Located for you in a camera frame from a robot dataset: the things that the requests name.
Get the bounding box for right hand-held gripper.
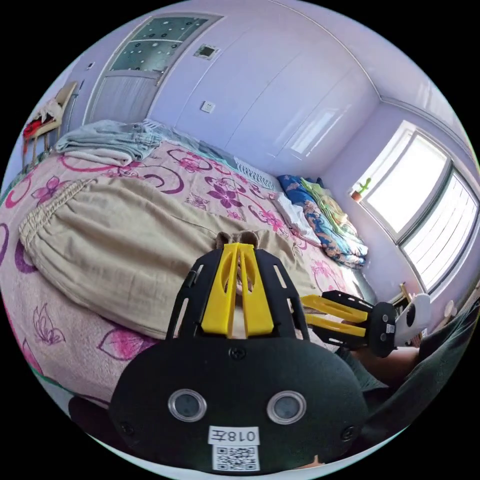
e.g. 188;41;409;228
299;289;399;358

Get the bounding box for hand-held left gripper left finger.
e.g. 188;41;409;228
201;242;241;335

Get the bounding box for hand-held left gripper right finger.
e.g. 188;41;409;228
240;242;277;336

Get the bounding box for yellow long pants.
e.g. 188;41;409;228
18;176;324;341

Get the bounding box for person's right forearm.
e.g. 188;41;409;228
386;345;422;389

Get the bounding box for person's right hand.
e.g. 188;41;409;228
352;343;393;378

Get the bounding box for white pillow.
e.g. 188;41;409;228
272;191;324;248

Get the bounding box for folded blue floral quilt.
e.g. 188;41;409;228
278;173;369;269

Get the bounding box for folded green quilt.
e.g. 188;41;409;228
299;177;362;242

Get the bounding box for person's body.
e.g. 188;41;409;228
335;299;480;451

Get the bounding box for potted cactus plant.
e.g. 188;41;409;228
350;177;373;204

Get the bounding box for window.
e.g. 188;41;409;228
359;119;480;298

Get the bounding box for bed with floral sheet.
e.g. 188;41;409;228
0;122;373;410

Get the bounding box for pile of clothes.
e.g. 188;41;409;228
55;119;167;168

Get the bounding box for door with glass panes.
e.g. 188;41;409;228
83;14;225;129

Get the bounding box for chair with clothes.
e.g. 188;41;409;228
21;80;79;163

